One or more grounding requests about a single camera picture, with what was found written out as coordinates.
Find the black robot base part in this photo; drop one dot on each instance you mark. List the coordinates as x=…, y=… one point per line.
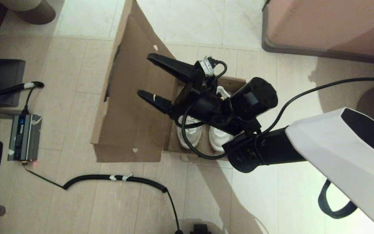
x=200, y=229

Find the white lace-up sneaker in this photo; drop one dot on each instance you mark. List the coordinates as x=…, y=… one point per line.
x=192, y=135
x=218, y=139

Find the grey power supply box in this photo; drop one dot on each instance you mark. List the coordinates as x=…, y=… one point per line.
x=24, y=139

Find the brown cardboard shoe box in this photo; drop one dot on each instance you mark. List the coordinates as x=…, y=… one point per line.
x=131, y=113

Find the black square stand base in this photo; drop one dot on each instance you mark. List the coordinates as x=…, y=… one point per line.
x=5, y=71

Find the beige ribbed cylinder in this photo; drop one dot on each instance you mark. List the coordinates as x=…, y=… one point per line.
x=34, y=13

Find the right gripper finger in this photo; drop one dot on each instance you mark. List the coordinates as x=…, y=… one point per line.
x=174, y=66
x=157, y=102

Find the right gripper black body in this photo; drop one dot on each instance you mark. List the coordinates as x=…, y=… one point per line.
x=203, y=107

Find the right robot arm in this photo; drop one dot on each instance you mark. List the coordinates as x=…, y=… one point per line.
x=336, y=152

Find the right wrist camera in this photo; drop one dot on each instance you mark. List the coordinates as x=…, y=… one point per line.
x=205, y=66

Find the pink upholstered furniture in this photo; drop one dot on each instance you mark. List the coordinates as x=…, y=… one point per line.
x=330, y=22

